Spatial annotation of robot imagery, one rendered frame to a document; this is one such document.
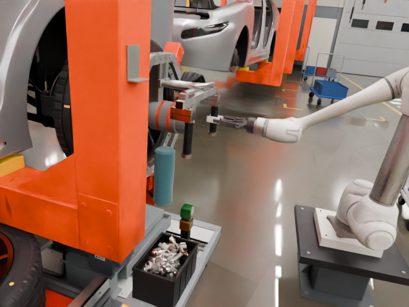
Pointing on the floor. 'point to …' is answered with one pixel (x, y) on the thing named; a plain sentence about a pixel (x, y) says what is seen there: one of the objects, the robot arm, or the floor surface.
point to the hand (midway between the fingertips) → (214, 119)
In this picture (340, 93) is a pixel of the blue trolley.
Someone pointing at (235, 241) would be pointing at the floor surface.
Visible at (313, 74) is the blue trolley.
